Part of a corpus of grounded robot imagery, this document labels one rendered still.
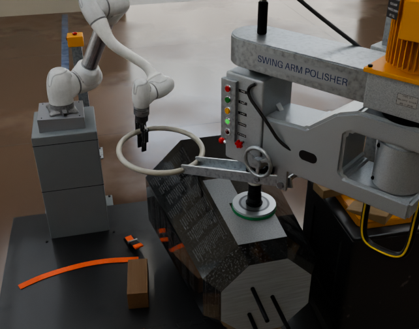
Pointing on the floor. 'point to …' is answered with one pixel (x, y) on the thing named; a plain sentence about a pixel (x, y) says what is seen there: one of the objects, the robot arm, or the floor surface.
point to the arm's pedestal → (72, 178)
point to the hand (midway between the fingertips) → (141, 144)
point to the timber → (138, 283)
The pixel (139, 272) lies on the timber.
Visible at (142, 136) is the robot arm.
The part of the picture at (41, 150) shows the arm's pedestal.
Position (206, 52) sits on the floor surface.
